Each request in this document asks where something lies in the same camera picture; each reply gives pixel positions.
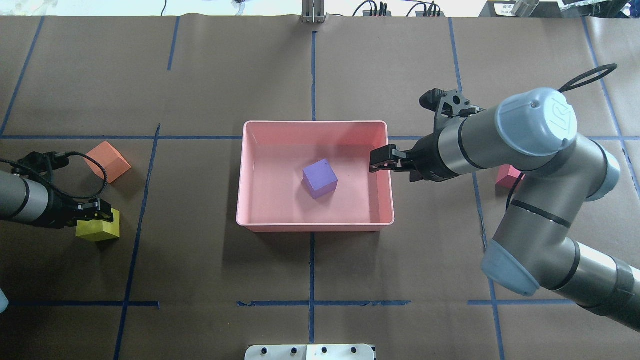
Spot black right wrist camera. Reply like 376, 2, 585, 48
419, 88, 485, 133

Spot orange foam block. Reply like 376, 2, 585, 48
86, 141, 131, 184

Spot yellow-green foam block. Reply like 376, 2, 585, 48
75, 209, 121, 243

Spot black cable plugs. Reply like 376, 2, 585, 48
350, 0, 445, 18

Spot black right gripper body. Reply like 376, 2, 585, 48
409, 131, 460, 183

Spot red foam block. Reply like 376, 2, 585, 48
495, 164, 522, 189

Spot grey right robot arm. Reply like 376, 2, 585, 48
369, 88, 640, 331

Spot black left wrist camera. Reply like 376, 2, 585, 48
11, 152, 70, 177

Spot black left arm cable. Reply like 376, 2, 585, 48
0, 151, 109, 201

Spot pink plastic bin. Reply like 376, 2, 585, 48
236, 121, 395, 232

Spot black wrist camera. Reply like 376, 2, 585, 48
11, 152, 70, 177
419, 88, 485, 133

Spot purple foam block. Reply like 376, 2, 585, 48
302, 158, 339, 199

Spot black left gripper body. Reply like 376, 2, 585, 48
46, 189, 78, 229

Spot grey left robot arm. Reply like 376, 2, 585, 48
0, 171, 115, 229

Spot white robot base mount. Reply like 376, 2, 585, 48
244, 343, 377, 360

